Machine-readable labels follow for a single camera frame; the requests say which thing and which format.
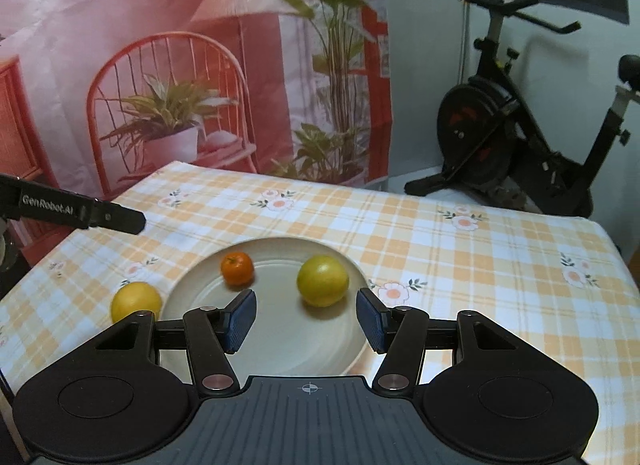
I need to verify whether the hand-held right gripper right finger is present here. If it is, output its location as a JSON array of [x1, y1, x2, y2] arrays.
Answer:
[[356, 287, 532, 398]]

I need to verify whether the thin white pole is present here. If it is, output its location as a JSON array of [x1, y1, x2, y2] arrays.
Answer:
[[460, 0, 471, 83]]

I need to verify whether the round yellow fruit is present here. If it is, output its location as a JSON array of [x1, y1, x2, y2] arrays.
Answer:
[[111, 281, 163, 325]]

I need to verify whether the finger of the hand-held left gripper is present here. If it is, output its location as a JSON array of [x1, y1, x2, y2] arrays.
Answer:
[[87, 198, 147, 236]]

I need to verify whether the black exercise bike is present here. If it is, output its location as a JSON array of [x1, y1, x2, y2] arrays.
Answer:
[[404, 0, 640, 220]]

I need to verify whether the small orange mandarin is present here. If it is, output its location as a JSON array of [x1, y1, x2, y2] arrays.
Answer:
[[221, 252, 255, 288]]

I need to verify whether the printed wall cloth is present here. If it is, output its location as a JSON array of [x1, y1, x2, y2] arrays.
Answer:
[[0, 0, 397, 268]]

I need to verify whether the beige round plate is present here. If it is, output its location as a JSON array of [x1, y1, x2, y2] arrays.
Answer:
[[159, 236, 383, 379]]

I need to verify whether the checked floral tablecloth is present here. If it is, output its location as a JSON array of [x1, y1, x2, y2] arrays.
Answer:
[[0, 161, 640, 465]]

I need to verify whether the yellow-green round fruit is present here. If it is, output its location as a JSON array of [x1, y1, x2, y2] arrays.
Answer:
[[297, 255, 350, 308]]

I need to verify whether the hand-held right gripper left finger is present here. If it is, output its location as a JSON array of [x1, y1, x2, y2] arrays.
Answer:
[[86, 289, 258, 398]]

